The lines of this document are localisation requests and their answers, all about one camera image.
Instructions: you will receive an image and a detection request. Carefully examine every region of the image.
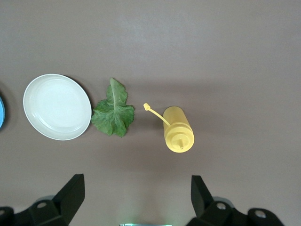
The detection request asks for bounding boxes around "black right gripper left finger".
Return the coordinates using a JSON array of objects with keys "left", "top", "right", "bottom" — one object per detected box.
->
[{"left": 0, "top": 174, "right": 85, "bottom": 226}]

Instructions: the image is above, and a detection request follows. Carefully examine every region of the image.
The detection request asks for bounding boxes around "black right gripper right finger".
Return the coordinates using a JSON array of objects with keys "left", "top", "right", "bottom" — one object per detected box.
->
[{"left": 185, "top": 175, "right": 286, "bottom": 226}]

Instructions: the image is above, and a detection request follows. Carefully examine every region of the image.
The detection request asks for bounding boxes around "yellow squeeze bottle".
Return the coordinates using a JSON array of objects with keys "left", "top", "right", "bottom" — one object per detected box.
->
[{"left": 143, "top": 102, "right": 195, "bottom": 153}]

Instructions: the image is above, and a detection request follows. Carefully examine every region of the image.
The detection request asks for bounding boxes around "green lettuce leaf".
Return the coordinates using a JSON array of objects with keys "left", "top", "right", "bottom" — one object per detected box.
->
[{"left": 91, "top": 78, "right": 135, "bottom": 138}]

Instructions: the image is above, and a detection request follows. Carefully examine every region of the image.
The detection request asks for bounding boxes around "cream white round plate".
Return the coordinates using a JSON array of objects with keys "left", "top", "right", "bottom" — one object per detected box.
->
[{"left": 23, "top": 73, "right": 92, "bottom": 141}]

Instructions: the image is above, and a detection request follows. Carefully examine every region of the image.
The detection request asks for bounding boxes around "blue round plate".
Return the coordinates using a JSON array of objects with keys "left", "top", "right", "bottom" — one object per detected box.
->
[{"left": 0, "top": 95, "right": 7, "bottom": 131}]

